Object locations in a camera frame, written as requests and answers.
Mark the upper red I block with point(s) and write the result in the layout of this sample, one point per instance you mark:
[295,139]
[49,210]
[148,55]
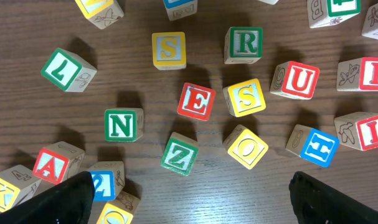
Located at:
[359,74]

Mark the green N block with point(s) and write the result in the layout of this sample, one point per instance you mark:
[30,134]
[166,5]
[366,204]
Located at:
[124,124]

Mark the yellow K block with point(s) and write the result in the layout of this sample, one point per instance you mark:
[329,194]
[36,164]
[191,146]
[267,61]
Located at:
[17,185]

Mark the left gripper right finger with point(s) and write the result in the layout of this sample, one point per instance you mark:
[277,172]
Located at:
[315,202]

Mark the blue P block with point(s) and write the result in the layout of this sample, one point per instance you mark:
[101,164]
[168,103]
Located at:
[370,27]

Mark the lower red I block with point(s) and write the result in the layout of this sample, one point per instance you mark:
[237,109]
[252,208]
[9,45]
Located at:
[358,130]

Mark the yellow block top left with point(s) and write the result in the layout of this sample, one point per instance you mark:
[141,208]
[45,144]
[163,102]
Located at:
[101,13]

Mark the yellow S block left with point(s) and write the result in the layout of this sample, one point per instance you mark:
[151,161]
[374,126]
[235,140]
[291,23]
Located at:
[169,50]

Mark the red i block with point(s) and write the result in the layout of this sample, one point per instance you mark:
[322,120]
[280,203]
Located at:
[358,130]
[359,74]

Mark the green 4 block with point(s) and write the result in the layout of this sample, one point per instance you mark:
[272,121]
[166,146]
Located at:
[322,13]

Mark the yellow S block centre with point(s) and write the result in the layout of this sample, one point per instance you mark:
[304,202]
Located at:
[244,98]

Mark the yellow s block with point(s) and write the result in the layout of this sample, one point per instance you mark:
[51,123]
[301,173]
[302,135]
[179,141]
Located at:
[169,50]
[244,98]

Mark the blue H block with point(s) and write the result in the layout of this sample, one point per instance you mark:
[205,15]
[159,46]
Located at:
[313,145]

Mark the blue 2 block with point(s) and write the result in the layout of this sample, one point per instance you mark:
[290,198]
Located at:
[108,179]

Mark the blue tilted L block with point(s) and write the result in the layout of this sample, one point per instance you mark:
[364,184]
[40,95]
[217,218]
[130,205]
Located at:
[271,2]

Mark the green Z block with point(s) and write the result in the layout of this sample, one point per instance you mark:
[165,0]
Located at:
[180,154]

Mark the red A block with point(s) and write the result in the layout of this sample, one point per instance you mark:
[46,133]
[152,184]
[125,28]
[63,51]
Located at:
[58,162]

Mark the red U block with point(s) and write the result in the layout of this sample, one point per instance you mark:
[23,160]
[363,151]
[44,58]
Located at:
[295,80]

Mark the yellow Q block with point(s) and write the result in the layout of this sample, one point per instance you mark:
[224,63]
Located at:
[120,210]

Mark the green R block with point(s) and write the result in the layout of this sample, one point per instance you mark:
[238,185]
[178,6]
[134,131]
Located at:
[243,45]

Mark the green 7 block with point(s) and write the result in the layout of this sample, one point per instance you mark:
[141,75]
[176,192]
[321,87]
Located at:
[68,71]

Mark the yellow O block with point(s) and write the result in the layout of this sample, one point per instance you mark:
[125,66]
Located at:
[245,146]

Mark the red E block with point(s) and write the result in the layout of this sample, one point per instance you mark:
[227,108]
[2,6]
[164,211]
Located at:
[196,102]

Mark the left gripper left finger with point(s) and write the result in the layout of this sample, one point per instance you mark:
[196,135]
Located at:
[69,202]

